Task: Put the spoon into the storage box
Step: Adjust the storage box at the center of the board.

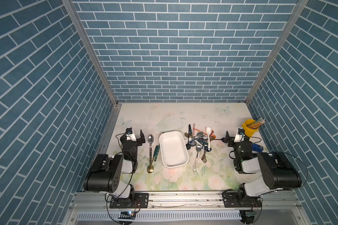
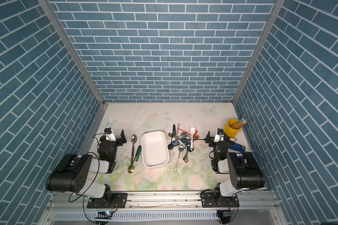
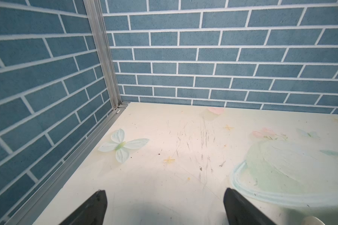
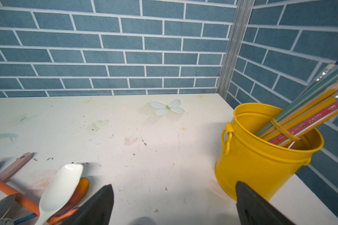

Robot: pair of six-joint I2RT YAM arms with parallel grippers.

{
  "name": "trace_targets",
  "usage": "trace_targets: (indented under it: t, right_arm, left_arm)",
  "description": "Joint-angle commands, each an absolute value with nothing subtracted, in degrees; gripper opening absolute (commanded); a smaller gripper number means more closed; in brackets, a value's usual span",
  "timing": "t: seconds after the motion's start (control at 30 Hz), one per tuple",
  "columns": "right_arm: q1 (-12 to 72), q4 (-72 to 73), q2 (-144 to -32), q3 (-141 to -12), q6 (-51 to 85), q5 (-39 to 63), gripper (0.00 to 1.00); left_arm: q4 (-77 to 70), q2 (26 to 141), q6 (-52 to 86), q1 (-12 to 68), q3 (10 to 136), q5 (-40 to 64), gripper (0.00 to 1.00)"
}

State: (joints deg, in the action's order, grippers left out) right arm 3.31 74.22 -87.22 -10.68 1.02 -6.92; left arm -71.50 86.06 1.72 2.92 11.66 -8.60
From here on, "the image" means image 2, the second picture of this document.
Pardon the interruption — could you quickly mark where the small silver spoon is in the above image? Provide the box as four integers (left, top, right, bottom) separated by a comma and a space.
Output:
183, 146, 190, 163

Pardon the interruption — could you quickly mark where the long silver spoon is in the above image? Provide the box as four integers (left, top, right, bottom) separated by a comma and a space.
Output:
174, 145, 185, 171

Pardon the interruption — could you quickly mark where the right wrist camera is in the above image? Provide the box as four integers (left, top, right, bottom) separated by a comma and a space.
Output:
214, 128, 224, 143

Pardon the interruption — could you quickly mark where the aluminium front rail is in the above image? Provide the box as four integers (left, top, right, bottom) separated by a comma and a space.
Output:
47, 189, 280, 212

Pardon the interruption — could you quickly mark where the yellow cup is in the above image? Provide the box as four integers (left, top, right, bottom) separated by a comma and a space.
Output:
224, 119, 242, 137

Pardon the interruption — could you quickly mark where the white plastic storage box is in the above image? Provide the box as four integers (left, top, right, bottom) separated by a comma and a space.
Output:
141, 131, 170, 168

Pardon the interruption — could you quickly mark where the floral table mat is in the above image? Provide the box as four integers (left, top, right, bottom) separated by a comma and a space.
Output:
73, 103, 267, 192

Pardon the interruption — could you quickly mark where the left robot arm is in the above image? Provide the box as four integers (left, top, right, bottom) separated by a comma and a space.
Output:
46, 127, 128, 211

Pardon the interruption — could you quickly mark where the blue stapler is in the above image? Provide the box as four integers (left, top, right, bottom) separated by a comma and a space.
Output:
228, 142, 246, 152

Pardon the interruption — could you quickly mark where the black spoon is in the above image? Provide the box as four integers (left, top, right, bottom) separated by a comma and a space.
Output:
168, 124, 176, 150

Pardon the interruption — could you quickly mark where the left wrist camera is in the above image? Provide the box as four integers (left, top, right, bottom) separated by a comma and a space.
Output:
104, 127, 116, 142

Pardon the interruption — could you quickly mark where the silver spoon green marbled handle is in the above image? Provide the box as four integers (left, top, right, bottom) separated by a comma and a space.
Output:
131, 135, 137, 166

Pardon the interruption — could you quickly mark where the gold spoon dark green handle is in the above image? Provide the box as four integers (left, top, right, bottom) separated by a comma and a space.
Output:
128, 145, 142, 173

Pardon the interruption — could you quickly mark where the white plastic spoon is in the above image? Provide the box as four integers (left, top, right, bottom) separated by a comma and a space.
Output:
190, 127, 195, 146

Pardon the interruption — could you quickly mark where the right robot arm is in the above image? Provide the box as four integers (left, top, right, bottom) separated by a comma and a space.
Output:
200, 141, 265, 209

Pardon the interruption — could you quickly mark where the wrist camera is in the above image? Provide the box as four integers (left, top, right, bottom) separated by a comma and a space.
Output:
214, 128, 224, 143
104, 127, 116, 142

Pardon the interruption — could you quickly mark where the blue green handled spoon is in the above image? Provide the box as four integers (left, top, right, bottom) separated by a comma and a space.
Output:
177, 138, 194, 152

